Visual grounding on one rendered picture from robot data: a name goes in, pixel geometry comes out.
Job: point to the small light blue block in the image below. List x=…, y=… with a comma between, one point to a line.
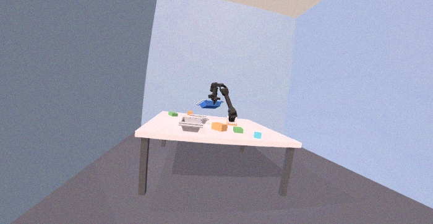
x=257, y=135

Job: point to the green rectangular block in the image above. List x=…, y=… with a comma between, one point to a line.
x=173, y=114
x=238, y=130

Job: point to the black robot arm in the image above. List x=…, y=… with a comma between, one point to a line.
x=224, y=91

